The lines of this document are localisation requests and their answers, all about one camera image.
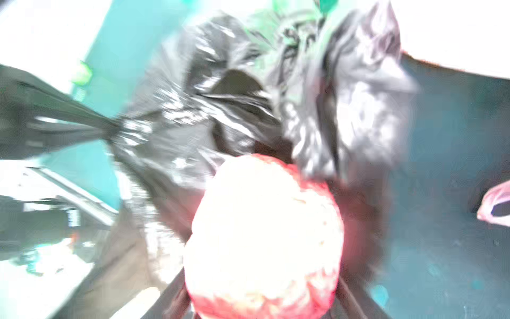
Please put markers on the pink plastic bag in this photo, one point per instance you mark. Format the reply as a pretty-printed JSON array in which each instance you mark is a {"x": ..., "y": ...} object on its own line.
[{"x": 494, "y": 196}]

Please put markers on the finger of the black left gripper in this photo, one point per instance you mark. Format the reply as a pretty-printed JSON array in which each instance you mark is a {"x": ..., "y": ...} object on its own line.
[{"x": 37, "y": 118}]

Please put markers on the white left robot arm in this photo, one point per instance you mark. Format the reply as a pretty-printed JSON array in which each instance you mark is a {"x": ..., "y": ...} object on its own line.
[{"x": 23, "y": 231}]

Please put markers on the black plastic bag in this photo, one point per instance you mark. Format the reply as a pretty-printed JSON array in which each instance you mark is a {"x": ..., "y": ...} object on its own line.
[{"x": 322, "y": 91}]

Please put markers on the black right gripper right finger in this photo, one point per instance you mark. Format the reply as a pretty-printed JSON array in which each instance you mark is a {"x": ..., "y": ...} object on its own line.
[{"x": 353, "y": 301}]

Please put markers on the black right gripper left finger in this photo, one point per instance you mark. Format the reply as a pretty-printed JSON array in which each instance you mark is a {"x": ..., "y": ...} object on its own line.
[{"x": 174, "y": 302}]

